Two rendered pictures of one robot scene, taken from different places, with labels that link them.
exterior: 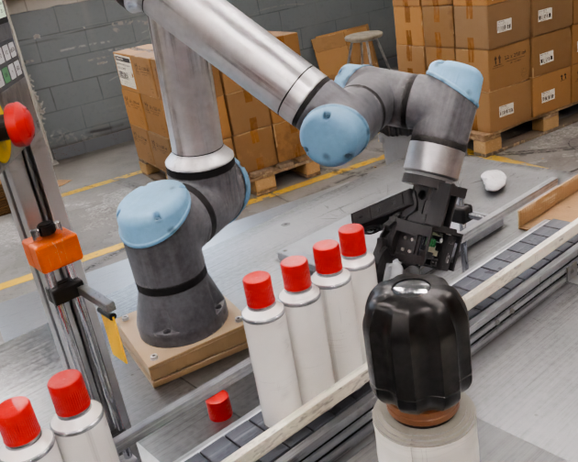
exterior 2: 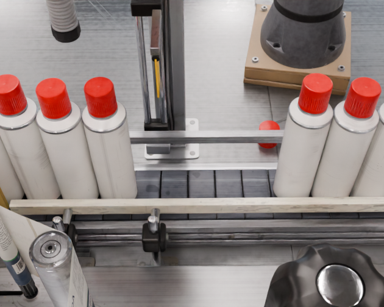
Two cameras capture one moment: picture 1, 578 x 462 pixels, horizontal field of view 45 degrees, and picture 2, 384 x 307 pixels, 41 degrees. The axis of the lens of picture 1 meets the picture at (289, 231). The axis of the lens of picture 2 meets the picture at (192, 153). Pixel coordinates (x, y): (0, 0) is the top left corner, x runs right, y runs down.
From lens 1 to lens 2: 32 cm
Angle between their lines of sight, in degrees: 40
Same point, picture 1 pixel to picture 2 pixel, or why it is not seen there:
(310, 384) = (323, 185)
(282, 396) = (290, 181)
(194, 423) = not seen: hidden behind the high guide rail
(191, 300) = (307, 33)
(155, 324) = (270, 35)
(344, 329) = (382, 165)
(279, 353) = (302, 153)
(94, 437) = (106, 139)
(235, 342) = not seen: hidden behind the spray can
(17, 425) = (47, 105)
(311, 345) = (339, 161)
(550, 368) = not seen: outside the picture
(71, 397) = (95, 104)
